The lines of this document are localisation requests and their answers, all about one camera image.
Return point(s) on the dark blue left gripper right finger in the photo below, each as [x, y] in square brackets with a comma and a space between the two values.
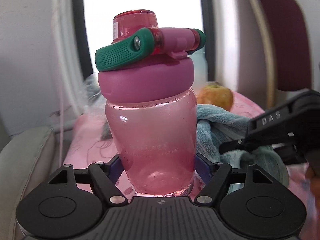
[205, 168]

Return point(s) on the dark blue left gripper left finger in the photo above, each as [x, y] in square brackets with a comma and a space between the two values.
[115, 169]

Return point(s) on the teal microfibre cloth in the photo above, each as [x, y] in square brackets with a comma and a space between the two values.
[216, 126]

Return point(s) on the pink printed table cloth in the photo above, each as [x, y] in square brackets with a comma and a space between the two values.
[88, 147]

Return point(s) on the clear plastic bag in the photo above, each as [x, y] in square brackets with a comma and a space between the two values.
[95, 103]

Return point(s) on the red yellow apple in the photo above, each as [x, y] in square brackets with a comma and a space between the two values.
[217, 95]

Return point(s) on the beige sofa cushion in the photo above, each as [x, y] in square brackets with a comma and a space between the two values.
[25, 162]

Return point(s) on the maroon gold-framed chair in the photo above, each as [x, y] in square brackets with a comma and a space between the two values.
[286, 46]

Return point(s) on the black window frame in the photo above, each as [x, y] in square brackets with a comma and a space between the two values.
[93, 22]

